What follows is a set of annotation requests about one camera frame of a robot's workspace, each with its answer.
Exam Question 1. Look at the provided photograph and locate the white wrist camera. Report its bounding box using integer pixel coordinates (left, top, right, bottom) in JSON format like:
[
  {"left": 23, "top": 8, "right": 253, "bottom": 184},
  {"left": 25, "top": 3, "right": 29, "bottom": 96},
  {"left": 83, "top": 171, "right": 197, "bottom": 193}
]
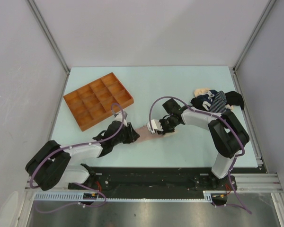
[
  {"left": 146, "top": 119, "right": 163, "bottom": 134},
  {"left": 114, "top": 111, "right": 127, "bottom": 126}
]

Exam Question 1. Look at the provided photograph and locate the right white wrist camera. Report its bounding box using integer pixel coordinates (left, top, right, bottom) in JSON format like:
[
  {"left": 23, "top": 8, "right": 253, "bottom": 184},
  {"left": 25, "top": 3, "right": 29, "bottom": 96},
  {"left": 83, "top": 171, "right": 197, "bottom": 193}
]
[{"left": 146, "top": 119, "right": 163, "bottom": 134}]

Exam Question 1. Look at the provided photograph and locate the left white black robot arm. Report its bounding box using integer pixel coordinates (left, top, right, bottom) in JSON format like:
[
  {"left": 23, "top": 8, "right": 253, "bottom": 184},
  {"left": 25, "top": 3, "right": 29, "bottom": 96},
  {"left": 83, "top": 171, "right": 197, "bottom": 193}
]
[{"left": 25, "top": 121, "right": 140, "bottom": 191}]

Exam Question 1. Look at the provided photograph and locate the striped navy underwear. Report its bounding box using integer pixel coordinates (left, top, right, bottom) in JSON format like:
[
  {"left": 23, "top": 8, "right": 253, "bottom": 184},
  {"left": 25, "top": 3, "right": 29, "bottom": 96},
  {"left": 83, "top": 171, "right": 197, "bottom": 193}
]
[{"left": 209, "top": 91, "right": 231, "bottom": 113}]

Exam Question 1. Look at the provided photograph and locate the orange compartment tray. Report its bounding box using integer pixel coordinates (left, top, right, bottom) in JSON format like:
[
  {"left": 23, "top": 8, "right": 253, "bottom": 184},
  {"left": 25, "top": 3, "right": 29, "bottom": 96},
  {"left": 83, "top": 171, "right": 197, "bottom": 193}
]
[{"left": 63, "top": 72, "right": 134, "bottom": 131}]

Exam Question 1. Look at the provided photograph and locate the white slotted cable duct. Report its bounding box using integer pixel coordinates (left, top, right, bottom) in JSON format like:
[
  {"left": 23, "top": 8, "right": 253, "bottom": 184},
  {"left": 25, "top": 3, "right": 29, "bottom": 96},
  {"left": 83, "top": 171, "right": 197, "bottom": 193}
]
[{"left": 34, "top": 191, "right": 220, "bottom": 203}]

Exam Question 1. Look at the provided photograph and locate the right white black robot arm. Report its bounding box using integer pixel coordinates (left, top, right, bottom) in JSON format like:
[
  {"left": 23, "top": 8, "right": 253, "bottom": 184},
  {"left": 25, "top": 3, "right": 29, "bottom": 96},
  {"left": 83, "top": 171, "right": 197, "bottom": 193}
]
[{"left": 151, "top": 98, "right": 249, "bottom": 190}]

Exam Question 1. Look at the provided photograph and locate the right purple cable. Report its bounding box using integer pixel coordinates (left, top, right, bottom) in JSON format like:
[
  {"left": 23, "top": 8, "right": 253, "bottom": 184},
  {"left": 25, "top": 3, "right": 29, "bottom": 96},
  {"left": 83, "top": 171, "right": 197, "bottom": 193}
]
[{"left": 148, "top": 96, "right": 253, "bottom": 215}]

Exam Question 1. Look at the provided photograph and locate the aluminium frame post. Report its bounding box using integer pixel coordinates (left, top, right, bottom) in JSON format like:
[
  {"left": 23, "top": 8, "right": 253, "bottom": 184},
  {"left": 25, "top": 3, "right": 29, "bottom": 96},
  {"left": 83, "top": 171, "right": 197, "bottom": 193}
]
[
  {"left": 26, "top": 0, "right": 70, "bottom": 75},
  {"left": 232, "top": 0, "right": 277, "bottom": 73}
]

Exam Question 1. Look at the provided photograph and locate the cream underwear in pile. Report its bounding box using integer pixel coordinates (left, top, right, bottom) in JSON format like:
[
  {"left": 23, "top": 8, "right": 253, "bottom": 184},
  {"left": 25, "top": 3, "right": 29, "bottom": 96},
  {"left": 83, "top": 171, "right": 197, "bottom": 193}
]
[{"left": 194, "top": 88, "right": 211, "bottom": 97}]

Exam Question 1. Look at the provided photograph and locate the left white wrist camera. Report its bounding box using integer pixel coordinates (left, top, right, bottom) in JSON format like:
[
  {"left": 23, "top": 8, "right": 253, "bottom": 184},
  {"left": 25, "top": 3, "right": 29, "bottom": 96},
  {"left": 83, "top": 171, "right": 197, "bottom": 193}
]
[{"left": 114, "top": 111, "right": 127, "bottom": 126}]

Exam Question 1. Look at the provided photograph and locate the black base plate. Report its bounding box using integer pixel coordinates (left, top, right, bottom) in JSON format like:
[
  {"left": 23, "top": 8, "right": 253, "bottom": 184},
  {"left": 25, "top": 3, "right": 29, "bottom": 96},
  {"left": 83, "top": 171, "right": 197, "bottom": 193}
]
[{"left": 39, "top": 166, "right": 268, "bottom": 201}]

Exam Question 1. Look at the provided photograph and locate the navy white underwear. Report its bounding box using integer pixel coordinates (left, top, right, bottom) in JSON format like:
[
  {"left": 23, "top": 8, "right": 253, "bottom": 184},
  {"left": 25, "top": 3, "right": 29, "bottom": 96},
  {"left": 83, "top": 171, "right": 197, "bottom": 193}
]
[{"left": 190, "top": 89, "right": 217, "bottom": 111}]

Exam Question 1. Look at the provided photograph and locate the right aluminium frame post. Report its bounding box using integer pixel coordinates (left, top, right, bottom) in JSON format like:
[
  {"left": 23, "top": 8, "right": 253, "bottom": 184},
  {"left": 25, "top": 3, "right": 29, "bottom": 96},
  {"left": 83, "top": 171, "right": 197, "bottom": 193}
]
[{"left": 232, "top": 0, "right": 277, "bottom": 73}]

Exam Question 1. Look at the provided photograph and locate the left aluminium frame post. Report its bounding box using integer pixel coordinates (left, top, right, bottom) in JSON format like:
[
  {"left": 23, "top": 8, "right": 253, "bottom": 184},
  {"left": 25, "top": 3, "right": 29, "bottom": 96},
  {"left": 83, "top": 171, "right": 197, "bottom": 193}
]
[{"left": 26, "top": 0, "right": 70, "bottom": 75}]

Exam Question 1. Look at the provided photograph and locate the black underwear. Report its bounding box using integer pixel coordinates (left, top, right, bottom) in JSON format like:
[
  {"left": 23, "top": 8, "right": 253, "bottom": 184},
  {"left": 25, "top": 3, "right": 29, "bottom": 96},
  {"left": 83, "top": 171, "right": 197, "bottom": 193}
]
[{"left": 225, "top": 91, "right": 245, "bottom": 110}]

